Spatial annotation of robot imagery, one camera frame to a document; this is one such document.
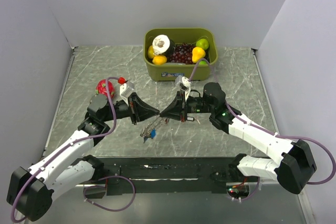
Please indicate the yellow pear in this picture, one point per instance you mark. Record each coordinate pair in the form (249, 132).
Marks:
(197, 54)

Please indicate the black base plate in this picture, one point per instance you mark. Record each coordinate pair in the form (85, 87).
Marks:
(183, 174)

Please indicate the red dragon fruit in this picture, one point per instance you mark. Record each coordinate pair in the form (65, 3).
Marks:
(102, 87)

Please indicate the green lime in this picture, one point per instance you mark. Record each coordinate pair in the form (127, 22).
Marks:
(202, 43)

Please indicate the aluminium rail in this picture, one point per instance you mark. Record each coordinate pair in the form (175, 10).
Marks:
(289, 174)

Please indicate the black key tag with key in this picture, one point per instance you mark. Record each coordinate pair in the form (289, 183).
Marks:
(193, 119)

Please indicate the orange fruit front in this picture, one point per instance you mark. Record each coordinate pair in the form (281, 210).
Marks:
(159, 60)

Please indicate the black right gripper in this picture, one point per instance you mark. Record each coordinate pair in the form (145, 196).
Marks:
(175, 109)

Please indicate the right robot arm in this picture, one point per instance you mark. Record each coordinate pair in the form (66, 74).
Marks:
(233, 122)

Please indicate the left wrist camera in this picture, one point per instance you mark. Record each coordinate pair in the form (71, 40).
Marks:
(125, 90)

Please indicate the dark red grapes bunch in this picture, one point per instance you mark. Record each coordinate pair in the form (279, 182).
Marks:
(182, 54)

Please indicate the yellow lemon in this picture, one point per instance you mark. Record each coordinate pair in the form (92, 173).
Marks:
(150, 53)

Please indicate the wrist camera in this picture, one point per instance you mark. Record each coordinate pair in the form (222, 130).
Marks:
(125, 90)
(184, 85)

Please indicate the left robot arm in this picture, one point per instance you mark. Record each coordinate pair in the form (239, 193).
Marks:
(32, 191)

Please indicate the green fruit front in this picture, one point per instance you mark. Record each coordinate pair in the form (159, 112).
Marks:
(203, 62)

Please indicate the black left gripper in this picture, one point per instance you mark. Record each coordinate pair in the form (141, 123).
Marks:
(138, 110)

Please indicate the olive green plastic bin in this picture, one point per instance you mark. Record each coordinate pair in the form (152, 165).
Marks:
(169, 71)

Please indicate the white black tape roll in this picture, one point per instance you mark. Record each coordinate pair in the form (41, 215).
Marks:
(163, 45)

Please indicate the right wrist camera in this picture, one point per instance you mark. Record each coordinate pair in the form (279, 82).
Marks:
(184, 85)

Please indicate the round metal key organizer disc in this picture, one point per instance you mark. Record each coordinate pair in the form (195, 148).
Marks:
(155, 124)

